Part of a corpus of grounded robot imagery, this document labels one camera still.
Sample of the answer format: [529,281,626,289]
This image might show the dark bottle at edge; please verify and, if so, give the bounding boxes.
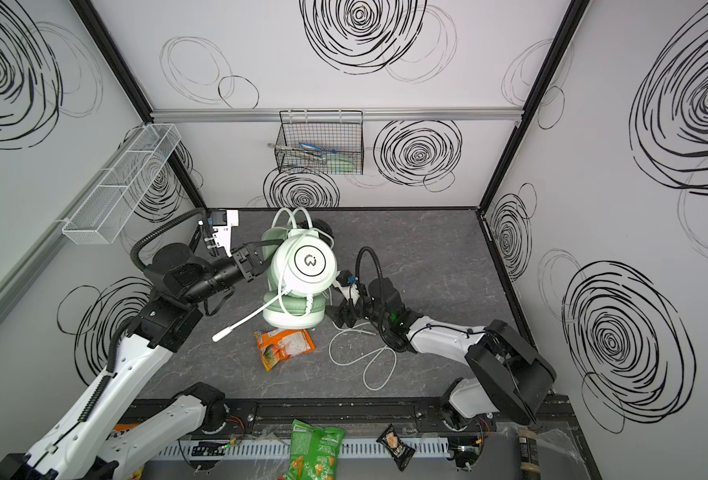
[517,428,541,480]

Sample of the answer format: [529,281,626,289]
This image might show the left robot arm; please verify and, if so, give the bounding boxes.
[0,208,287,479]

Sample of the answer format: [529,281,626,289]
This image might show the mint green headphones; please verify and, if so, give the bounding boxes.
[212,207,340,342]

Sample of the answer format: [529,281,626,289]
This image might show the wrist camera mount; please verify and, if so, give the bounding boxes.
[332,270,360,304]
[201,209,240,257]

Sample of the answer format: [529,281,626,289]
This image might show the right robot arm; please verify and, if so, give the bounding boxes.
[332,246,557,431]

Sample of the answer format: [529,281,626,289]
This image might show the black wire basket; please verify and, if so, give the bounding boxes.
[273,109,365,176]

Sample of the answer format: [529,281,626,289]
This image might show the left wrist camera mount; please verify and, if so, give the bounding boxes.
[201,209,240,257]

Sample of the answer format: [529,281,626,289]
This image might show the blue item in basket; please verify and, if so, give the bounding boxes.
[299,142,329,155]

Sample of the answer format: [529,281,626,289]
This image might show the black gaming headphones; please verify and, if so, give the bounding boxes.
[306,219,335,247]

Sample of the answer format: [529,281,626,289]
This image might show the white slotted cable duct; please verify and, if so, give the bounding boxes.
[148,436,451,463]

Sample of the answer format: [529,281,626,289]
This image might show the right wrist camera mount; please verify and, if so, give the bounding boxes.
[332,270,360,304]

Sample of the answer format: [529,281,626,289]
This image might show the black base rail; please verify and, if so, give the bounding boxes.
[118,394,571,438]

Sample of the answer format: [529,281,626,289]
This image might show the small dark snack packet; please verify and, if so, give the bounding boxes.
[376,424,416,472]

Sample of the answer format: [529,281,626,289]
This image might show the green chips bag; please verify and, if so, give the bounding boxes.
[280,420,345,480]

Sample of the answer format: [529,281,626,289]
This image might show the orange snack packet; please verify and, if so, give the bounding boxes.
[254,329,316,371]

